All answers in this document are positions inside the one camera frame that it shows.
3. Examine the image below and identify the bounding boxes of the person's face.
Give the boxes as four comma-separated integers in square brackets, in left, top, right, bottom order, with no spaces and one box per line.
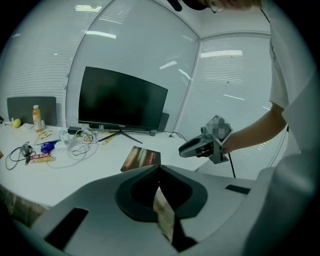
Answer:
[199,0,262,12]

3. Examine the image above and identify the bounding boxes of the black computer monitor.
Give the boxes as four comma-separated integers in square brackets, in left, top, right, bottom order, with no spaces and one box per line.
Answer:
[77,65,169,145]

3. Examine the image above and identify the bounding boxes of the orange juice bottle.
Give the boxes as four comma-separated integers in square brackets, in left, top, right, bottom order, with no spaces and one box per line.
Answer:
[32,104,44,134]

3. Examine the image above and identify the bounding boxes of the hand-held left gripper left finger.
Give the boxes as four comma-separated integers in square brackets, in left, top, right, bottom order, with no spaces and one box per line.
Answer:
[31,164,176,256]

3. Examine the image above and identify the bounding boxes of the person's glasses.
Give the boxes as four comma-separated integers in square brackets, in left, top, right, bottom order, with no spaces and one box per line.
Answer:
[208,0,225,14]

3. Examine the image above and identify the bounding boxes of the person's right forearm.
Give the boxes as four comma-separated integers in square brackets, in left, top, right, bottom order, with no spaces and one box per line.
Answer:
[222,101,289,154]

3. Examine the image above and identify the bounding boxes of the yellow snack bar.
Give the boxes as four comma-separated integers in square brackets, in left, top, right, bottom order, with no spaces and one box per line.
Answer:
[29,156,57,164]

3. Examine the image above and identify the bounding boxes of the blue snack packet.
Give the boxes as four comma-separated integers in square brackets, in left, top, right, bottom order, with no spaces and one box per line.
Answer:
[40,141,57,154]

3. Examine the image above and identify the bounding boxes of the black earphone cable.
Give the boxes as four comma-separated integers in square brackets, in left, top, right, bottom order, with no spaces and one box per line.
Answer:
[5,141,37,171]

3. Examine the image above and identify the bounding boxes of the dark streaked mouse pad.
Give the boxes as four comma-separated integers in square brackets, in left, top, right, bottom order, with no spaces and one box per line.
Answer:
[120,145,162,173]

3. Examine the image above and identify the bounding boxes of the wide grey partition panel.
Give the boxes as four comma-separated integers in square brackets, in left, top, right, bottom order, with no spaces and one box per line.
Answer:
[6,95,58,127]

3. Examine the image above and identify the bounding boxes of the black head-worn camera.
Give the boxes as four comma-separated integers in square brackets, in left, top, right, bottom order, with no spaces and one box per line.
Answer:
[166,0,209,12]

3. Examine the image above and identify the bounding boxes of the black monitor cable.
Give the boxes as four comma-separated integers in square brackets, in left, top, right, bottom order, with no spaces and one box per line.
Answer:
[168,131,187,141]

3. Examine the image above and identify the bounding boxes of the yellow ruler strip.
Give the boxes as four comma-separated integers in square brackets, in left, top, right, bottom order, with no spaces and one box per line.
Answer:
[97,134,119,146]

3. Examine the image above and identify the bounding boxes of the mint white charger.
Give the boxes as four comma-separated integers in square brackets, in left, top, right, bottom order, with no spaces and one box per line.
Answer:
[59,128,71,146]

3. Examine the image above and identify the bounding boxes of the person's white shirt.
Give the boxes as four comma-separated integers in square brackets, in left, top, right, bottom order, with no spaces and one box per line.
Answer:
[243,0,320,256]

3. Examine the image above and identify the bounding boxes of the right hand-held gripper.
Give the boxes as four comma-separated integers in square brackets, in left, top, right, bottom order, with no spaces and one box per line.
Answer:
[178,115,235,165]

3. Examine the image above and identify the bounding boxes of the red snack bar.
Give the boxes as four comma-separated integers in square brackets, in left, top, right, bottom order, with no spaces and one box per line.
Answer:
[29,152,52,161]

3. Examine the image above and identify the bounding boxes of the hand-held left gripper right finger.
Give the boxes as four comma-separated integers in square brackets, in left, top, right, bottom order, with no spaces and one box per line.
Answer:
[159,164,255,243]

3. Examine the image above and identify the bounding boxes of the small grey partition panel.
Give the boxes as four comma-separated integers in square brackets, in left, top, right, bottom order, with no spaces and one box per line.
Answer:
[158,112,171,133]

